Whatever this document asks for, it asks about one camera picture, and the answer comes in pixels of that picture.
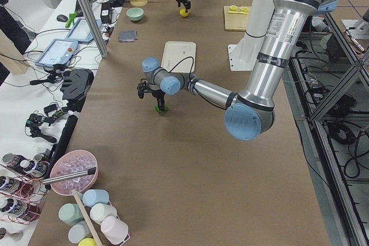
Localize white cup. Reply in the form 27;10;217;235
89;203;118;225

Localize yellow lemon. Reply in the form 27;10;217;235
179;9;189;18

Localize blue cup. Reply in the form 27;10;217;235
82;189;110;207

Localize green cup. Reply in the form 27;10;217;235
58;203;84;226

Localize metal tongs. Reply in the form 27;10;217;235
41;167;97;185

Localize mint green bowl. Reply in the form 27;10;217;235
126;7;144;22

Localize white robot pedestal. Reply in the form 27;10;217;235
228;0;274;71

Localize pink cup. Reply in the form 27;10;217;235
100;215;130;245

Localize blue teach pendant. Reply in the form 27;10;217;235
65;18;93;44
35;39;78;68

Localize pink bowl of ice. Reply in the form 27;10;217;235
50;150;99;196

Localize gripper camera mount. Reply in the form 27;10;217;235
137;78;153;99

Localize green lemon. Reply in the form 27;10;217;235
155;105;169;113

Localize wooden cutting board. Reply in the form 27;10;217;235
223;5;251;32

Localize grey folded cloth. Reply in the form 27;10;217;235
118;30;137;42

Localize yellow plastic knife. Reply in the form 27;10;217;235
227;10;249;15

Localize cream rabbit tray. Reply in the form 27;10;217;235
161;41;197;73

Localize aluminium frame post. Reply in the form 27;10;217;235
78;0;108;58

